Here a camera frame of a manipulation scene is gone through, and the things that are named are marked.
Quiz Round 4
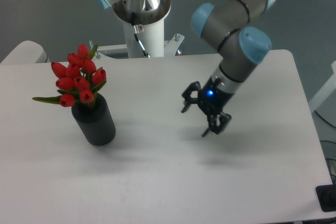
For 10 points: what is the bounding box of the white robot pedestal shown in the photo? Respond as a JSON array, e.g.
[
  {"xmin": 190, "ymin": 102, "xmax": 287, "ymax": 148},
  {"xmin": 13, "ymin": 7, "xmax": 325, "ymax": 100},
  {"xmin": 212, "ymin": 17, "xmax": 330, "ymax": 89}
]
[{"xmin": 89, "ymin": 0, "xmax": 185, "ymax": 59}]

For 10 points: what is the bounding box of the white frame at right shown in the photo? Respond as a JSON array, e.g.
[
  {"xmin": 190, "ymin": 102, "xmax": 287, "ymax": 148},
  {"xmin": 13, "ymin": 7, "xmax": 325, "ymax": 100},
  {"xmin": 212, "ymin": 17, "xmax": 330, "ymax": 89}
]
[{"xmin": 308, "ymin": 61, "xmax": 335, "ymax": 113}]

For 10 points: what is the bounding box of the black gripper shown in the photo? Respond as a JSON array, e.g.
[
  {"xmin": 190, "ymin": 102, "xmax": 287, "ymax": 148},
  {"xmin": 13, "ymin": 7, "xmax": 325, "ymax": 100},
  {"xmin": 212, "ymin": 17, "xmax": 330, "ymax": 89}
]
[{"xmin": 181, "ymin": 78, "xmax": 234, "ymax": 137}]

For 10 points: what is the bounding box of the black ribbed vase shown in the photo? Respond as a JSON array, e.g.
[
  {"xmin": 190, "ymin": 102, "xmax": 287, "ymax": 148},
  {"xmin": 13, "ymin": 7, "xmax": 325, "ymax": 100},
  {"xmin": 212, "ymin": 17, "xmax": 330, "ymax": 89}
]
[{"xmin": 71, "ymin": 93, "xmax": 116, "ymax": 146}]

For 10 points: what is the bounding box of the black device at table edge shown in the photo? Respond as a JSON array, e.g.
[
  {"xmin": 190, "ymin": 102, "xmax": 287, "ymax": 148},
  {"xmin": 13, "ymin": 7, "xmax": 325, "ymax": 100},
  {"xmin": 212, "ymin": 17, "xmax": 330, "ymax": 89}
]
[{"xmin": 316, "ymin": 185, "xmax": 335, "ymax": 212}]

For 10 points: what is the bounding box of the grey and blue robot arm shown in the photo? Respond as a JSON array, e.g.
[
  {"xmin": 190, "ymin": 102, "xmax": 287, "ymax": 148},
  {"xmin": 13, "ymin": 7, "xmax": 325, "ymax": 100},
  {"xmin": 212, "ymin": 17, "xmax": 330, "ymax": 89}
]
[{"xmin": 94, "ymin": 0, "xmax": 276, "ymax": 134}]

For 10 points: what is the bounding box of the red tulip bouquet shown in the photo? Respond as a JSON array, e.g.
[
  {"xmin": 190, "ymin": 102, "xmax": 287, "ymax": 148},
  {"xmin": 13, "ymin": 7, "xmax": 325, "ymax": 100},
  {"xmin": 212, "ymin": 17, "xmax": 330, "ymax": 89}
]
[{"xmin": 32, "ymin": 44, "xmax": 107, "ymax": 110}]

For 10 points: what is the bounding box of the white side table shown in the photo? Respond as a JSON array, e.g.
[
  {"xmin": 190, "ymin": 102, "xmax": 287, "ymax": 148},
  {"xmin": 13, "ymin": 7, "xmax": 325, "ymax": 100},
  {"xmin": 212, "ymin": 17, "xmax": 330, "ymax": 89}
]
[{"xmin": 1, "ymin": 40, "xmax": 50, "ymax": 65}]

